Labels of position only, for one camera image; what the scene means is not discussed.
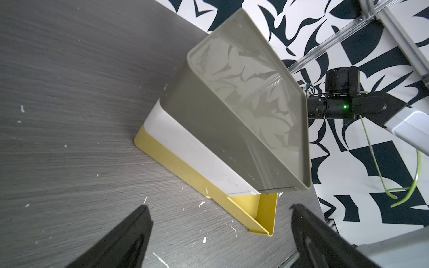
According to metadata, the yellow bottom drawer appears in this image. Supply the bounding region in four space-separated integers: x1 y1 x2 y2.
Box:
227 193 278 237

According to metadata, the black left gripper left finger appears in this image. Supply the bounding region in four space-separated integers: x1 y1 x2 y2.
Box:
67 205 153 268

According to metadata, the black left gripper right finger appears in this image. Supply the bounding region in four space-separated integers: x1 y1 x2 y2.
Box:
291 204 378 268

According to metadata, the three-drawer storage box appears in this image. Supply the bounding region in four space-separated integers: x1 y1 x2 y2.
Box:
134 9 312 198

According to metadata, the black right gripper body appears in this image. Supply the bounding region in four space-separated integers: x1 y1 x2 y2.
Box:
307 97 352 120

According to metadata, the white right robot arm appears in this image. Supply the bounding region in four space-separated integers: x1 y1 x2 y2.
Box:
307 67 429 268

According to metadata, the green clothes hanger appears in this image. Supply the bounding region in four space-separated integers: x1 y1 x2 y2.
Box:
354 118 426 211

